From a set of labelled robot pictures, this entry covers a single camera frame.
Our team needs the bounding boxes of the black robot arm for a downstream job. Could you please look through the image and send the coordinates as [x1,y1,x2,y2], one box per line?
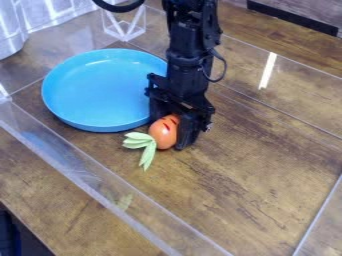
[146,0,228,150]

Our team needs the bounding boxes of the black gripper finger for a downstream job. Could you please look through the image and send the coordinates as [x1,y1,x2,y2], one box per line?
[176,112,213,150]
[150,98,172,122]

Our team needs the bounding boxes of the clear acrylic triangular bracket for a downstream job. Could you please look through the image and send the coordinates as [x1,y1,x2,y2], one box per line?
[101,5,148,42]

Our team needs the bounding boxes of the white grey patterned curtain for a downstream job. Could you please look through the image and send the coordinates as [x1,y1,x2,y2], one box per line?
[0,0,99,60]

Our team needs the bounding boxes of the clear acrylic enclosure panel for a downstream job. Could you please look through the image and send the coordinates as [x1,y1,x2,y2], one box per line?
[0,97,233,256]

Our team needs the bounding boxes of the orange toy carrot green leaves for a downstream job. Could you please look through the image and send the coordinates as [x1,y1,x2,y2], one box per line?
[123,114,181,170]

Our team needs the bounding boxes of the dark baseboard strip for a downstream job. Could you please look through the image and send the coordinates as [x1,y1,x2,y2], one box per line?
[248,0,339,37]

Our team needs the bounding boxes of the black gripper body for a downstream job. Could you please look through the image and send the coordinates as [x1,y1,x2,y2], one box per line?
[146,51,214,115]

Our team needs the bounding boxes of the black cable loop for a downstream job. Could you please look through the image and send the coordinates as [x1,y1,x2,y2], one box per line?
[91,0,229,84]

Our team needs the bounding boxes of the blue round plastic tray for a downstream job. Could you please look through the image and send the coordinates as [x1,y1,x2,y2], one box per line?
[42,48,168,133]

